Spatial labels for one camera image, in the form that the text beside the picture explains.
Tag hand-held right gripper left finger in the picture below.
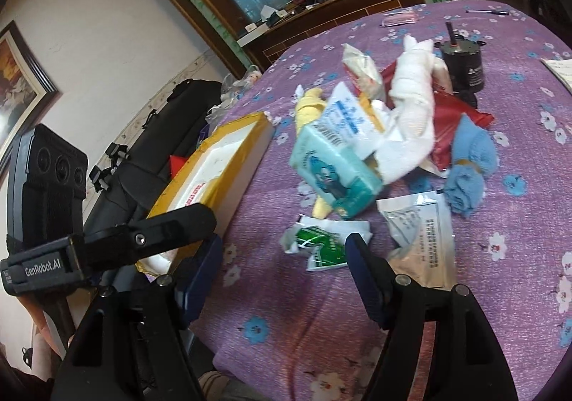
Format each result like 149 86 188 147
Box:
54 233 224 401

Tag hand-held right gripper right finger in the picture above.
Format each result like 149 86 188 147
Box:
345 232 519 401

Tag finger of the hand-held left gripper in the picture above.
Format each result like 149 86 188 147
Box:
83 203 218 270

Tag green and white packet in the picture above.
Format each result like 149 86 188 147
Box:
281 214 373 272

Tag silver foil pouch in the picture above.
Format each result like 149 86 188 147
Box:
376 190 457 290

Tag yellow cardboard box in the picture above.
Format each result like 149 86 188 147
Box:
136 112 275 277

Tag teal tissue pack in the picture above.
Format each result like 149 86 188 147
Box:
288 123 384 219

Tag white packet with blue print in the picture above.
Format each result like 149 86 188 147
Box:
319 81 387 160

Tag blue cloth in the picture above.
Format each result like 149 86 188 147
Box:
442 113 499 218

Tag white towel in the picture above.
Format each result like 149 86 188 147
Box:
373 35 448 185

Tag yellow cloth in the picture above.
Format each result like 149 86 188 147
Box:
292 87 336 219

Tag cream snack bag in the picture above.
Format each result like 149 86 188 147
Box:
342 43 386 100

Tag person's left forearm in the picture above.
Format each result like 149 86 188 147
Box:
18 294 77 384

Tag red cloth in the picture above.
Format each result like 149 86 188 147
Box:
170 155 191 178

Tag framed painting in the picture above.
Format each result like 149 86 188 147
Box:
0 20 61 178

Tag long black bag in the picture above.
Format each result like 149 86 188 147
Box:
83 79 224 250

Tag clear plastic bags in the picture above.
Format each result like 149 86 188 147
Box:
206 66 264 125

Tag purple floral tablecloth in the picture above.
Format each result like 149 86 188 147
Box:
190 0 572 401

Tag red plastic bag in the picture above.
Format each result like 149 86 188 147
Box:
380 59 496 172

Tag black cylindrical motor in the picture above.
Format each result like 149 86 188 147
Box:
440 21 487 109

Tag wooden glass cabinet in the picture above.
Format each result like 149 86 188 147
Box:
115 0 452 71

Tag pink packet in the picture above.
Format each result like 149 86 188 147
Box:
383 11 418 28

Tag white paper sheet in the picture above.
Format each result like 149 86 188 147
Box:
540 58 572 94

